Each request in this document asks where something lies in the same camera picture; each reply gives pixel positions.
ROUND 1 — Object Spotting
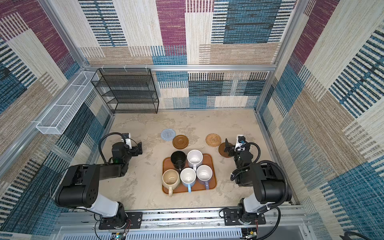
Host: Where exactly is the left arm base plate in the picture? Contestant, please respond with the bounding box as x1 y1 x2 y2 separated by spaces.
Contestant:
98 212 143 231

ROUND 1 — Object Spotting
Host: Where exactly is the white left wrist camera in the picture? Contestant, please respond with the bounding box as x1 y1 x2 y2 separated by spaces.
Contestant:
123 133 132 149

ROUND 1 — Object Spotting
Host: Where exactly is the large brown wooden coaster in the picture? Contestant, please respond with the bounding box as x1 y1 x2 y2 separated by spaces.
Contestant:
219 143 233 158

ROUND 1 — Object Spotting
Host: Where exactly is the grey-blue woven coaster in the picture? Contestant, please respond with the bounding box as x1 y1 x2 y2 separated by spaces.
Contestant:
161 129 176 142

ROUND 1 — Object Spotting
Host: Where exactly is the white mug blue handle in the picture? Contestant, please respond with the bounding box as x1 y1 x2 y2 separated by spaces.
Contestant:
180 168 197 193

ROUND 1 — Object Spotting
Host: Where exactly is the black mug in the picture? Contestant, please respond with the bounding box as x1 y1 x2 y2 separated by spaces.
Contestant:
171 151 187 173

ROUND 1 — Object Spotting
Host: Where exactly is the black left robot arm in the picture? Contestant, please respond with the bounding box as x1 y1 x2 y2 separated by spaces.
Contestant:
50 133 143 231

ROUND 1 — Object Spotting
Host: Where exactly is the beige ceramic mug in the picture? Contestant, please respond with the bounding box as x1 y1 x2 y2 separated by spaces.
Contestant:
162 169 181 197

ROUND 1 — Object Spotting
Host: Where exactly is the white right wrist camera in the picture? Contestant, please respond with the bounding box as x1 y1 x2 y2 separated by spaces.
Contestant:
235 135 246 152

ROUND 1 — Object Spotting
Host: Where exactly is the white speckled mug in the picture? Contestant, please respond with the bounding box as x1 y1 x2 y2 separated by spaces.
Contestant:
187 150 204 172

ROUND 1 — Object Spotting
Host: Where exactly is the white mesh wall basket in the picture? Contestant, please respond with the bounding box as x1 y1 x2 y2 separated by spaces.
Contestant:
36 71 95 135

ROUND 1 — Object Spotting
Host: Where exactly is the aluminium front rail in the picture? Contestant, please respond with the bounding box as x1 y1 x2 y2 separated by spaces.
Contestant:
53 205 308 233

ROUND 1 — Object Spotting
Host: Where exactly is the white mug purple handle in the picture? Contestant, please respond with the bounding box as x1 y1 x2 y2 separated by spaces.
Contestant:
196 165 213 190

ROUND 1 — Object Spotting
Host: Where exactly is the brown plastic serving tray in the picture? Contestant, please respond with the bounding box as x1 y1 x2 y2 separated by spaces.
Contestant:
163 154 217 196

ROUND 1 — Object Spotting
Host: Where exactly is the woven rattan coaster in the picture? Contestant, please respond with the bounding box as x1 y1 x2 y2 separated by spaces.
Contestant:
205 133 222 148

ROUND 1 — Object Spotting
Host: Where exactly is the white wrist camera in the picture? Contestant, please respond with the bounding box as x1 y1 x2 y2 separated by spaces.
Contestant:
123 133 132 149
235 135 246 152

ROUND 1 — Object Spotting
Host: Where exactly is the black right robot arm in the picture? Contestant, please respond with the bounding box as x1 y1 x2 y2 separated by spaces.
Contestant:
224 135 292 225

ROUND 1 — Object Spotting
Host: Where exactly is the black wire shelf rack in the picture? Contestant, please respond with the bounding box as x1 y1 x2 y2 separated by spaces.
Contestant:
91 68 159 114

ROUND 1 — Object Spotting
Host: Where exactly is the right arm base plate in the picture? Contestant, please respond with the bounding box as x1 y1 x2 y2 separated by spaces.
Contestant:
219 208 266 226

